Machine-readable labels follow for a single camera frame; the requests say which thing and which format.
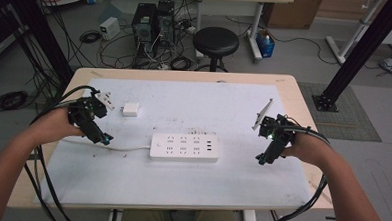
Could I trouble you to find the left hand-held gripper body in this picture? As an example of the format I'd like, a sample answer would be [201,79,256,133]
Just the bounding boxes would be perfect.
[66,89,117,145]

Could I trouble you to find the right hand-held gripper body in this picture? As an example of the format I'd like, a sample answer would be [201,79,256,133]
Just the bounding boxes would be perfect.
[250,97,299,160]

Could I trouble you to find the white charger adapter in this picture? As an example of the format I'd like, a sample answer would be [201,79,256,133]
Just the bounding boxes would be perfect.
[119,101,141,118]

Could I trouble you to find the white power strip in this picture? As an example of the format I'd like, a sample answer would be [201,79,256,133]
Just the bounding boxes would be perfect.
[149,131,221,164]

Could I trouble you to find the person's left hand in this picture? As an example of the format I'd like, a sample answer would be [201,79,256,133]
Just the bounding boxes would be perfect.
[33,105,86,146]

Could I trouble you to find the person's right hand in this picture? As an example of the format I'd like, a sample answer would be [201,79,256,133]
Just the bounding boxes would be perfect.
[281,131,333,168]

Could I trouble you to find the grey floor mat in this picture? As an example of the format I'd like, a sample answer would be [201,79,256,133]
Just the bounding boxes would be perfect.
[295,81,385,144]

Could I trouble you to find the white table mat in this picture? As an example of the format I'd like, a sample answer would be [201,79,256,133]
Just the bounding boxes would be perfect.
[34,74,320,218]

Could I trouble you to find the white power supply box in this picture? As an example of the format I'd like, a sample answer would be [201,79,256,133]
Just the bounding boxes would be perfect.
[98,15,122,42]

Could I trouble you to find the black metal pillar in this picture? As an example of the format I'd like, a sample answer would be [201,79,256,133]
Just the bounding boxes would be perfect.
[0,0,79,88]
[311,0,392,116]

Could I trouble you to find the wooden table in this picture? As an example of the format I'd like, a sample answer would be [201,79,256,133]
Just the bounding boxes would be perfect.
[7,61,341,221]

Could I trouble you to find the black computer tower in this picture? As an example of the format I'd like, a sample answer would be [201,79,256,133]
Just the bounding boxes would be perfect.
[154,0,177,47]
[129,2,159,62]

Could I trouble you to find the black round stool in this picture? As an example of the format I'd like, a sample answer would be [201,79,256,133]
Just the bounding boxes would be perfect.
[191,25,242,74]

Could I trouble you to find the cardboard box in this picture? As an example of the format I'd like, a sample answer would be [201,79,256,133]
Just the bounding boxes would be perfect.
[263,0,325,31]

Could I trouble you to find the white metal stand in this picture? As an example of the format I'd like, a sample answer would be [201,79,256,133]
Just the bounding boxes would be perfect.
[323,0,384,68]

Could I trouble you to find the right hand-held gripper cable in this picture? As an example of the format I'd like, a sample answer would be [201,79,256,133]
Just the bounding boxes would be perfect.
[256,121,331,221]

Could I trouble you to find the hand-held gripper cable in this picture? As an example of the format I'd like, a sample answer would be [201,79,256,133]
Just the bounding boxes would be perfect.
[256,121,331,221]
[20,82,101,221]

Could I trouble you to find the left hand-held gripper cable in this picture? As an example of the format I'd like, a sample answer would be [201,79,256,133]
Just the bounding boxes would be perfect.
[20,82,101,221]

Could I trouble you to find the coiled black cable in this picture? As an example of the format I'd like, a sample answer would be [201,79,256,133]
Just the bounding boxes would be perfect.
[79,28,102,45]
[169,54,193,72]
[0,89,30,114]

